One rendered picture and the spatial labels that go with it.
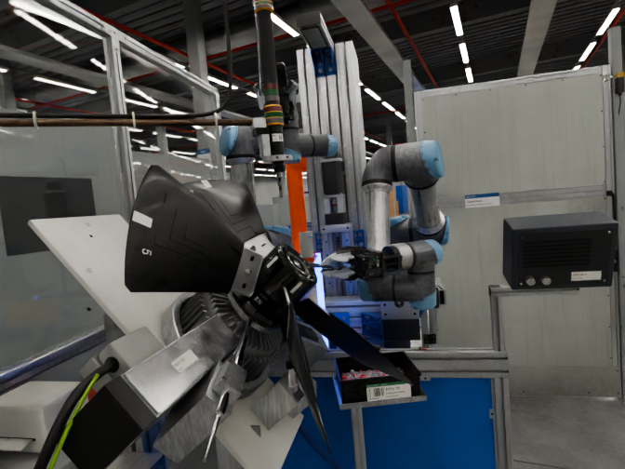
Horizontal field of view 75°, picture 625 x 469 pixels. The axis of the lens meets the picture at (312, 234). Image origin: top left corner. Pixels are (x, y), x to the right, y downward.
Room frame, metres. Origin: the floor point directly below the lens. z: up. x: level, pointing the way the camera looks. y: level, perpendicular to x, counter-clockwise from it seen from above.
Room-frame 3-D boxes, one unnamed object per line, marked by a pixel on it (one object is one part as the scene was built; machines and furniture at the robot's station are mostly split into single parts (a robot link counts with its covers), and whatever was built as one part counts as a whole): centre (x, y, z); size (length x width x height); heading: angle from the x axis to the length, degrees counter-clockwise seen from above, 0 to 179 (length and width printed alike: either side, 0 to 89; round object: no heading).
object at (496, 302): (1.20, -0.53, 0.96); 0.03 x 0.03 x 0.20; 77
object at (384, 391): (1.12, -0.14, 0.85); 0.22 x 0.17 x 0.07; 92
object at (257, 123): (0.96, 0.07, 1.50); 0.09 x 0.07 x 0.10; 112
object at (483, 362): (1.29, -0.11, 0.82); 0.90 x 0.04 x 0.08; 77
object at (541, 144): (2.51, -1.25, 1.10); 1.21 x 0.06 x 2.20; 77
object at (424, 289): (1.15, -0.28, 1.08); 0.11 x 0.08 x 0.11; 70
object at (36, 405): (0.90, 0.67, 0.92); 0.17 x 0.16 x 0.11; 77
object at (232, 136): (1.67, 0.26, 1.41); 0.15 x 0.12 x 0.55; 123
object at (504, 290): (1.18, -0.63, 1.04); 0.24 x 0.03 x 0.03; 77
